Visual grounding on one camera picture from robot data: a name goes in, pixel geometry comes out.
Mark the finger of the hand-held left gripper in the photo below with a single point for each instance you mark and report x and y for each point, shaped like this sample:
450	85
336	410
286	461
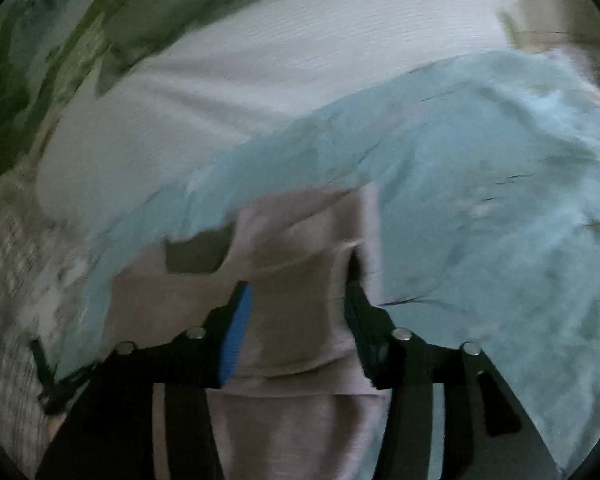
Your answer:
50	382

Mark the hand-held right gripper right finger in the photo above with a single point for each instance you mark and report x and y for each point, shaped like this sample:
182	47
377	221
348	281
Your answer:
367	332

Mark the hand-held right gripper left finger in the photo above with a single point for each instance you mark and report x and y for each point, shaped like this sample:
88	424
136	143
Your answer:
236	327

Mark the grey knit garment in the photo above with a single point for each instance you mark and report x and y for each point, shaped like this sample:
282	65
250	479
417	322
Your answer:
300	280

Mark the green plaid blanket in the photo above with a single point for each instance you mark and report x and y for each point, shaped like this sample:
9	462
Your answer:
10	300

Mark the light blue floral bedsheet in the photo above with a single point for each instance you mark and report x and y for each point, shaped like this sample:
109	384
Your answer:
480	200

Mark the white striped duvet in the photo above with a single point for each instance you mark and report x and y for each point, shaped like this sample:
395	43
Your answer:
290	75

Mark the green quilt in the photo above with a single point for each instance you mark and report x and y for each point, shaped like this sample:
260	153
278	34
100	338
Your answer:
130	15

